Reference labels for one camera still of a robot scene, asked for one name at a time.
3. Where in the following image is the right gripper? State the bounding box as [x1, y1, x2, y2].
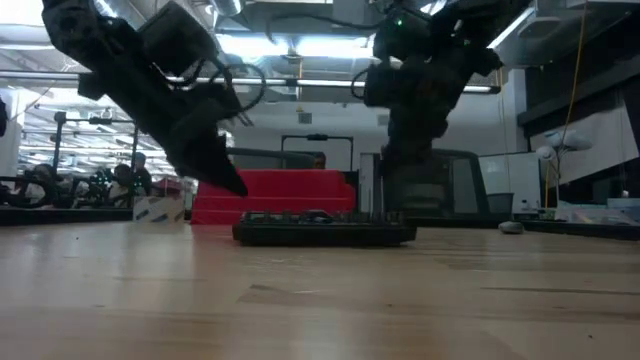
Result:
[363, 49, 504, 166]

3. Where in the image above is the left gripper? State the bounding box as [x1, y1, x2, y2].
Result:
[77, 62, 249, 197]

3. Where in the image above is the black plastic tool case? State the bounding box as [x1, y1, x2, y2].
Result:
[232, 209, 418, 247]

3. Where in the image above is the red storage bin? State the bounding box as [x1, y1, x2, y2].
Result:
[151, 177, 185, 199]

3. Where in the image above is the grey door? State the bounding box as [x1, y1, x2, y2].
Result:
[358, 152, 384, 215]

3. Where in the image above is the black mesh office chair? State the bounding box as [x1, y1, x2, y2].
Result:
[224, 147, 321, 171]
[382, 147, 494, 219]

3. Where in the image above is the white cardboard box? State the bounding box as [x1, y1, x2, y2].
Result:
[132, 194, 186, 224]

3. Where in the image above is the red rectangular box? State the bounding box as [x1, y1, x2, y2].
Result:
[190, 168, 357, 226]

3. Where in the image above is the long ceiling light bar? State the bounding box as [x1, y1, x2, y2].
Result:
[0, 71, 501, 95]

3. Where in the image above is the grey waste bin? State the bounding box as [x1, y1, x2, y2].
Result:
[487, 192, 515, 216]

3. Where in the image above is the white cabinet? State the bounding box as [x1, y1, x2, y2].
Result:
[478, 152, 542, 214]

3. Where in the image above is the light blue box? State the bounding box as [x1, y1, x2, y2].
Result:
[606, 197, 640, 222]

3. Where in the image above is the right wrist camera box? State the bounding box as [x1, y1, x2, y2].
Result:
[372, 13, 434, 64]

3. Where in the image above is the black background rig frame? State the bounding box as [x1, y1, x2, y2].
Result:
[280, 133, 355, 171]
[53, 110, 140, 196]

